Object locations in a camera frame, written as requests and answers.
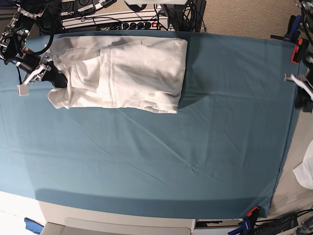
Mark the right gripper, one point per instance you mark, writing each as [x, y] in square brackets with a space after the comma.
[50, 73]

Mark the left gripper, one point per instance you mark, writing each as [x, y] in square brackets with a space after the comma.
[303, 100]

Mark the white T-shirt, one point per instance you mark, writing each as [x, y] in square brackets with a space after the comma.
[139, 72]

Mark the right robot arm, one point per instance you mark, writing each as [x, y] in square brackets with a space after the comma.
[37, 65]

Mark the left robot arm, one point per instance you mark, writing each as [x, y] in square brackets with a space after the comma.
[306, 7]

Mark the orange black clamp top right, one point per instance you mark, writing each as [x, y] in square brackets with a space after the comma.
[299, 50]

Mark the blue black clamp top right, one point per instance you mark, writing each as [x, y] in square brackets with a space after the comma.
[293, 30]

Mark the grey foot pedal box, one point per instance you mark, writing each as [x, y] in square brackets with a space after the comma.
[84, 6]
[67, 8]

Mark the white cloth right edge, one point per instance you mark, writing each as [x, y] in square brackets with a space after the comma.
[304, 171]

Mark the teal table cloth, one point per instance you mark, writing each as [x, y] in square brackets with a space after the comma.
[221, 155]

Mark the orange blue clamp bottom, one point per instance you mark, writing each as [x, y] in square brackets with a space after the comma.
[247, 226]

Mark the grey plastic bin bottom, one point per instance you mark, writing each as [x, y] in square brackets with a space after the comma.
[84, 227]

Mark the blue cloth bottom left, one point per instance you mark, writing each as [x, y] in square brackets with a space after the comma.
[33, 226]

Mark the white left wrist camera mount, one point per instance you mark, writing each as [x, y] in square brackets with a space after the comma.
[299, 81]

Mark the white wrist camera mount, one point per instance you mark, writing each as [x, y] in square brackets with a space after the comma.
[29, 77]
[299, 81]

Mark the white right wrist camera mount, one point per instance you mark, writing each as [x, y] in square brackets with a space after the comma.
[29, 77]

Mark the black power strip red switch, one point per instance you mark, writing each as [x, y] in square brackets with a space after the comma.
[149, 25]

